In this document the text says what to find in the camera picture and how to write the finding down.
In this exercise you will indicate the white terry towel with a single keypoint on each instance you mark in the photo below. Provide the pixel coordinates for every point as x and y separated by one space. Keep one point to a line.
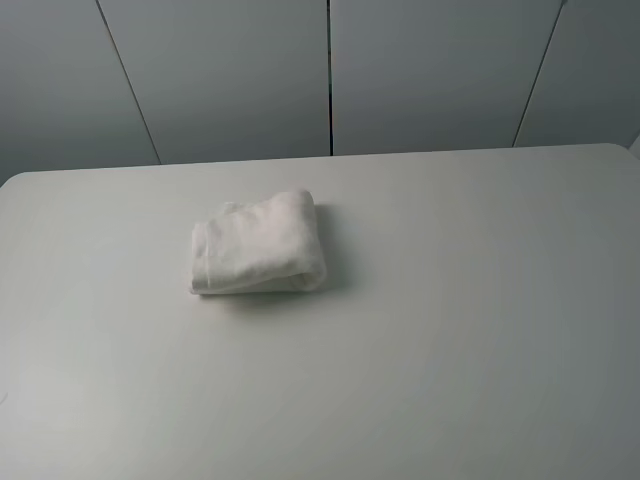
264 247

